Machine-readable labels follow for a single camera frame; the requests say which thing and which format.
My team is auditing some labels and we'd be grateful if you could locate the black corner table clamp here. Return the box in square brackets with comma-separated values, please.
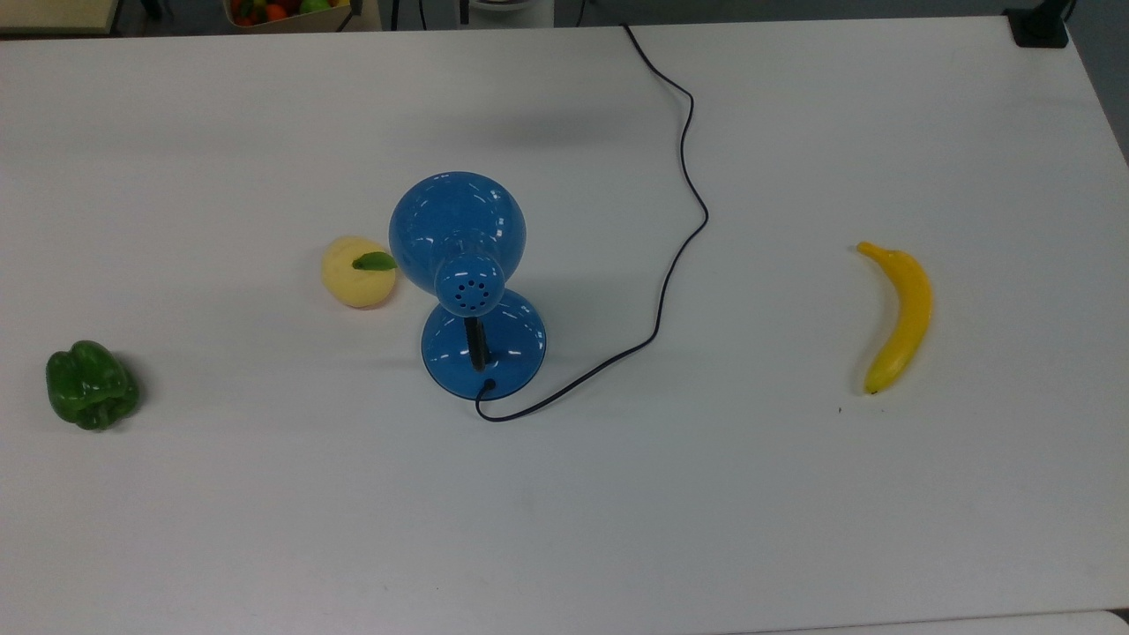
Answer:
[1004, 0, 1075, 49]

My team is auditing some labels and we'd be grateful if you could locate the yellow toy banana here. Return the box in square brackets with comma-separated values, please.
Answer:
[856, 241, 934, 396]

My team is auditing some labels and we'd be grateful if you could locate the tan wooden board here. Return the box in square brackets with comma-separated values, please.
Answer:
[0, 0, 122, 36]

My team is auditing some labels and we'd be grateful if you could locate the blue desk lamp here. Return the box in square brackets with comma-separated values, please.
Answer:
[388, 170, 548, 402]

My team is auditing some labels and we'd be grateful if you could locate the yellow toy apple with leaf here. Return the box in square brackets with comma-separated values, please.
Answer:
[319, 235, 399, 310]

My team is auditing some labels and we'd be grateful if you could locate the green toy bell pepper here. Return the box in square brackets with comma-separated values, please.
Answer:
[45, 340, 141, 432]

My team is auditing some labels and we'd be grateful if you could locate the cardboard box of toy fruit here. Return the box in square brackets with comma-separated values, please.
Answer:
[224, 0, 381, 34]

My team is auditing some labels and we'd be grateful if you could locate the black lamp power cable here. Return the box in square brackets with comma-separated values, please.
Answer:
[475, 24, 711, 424]

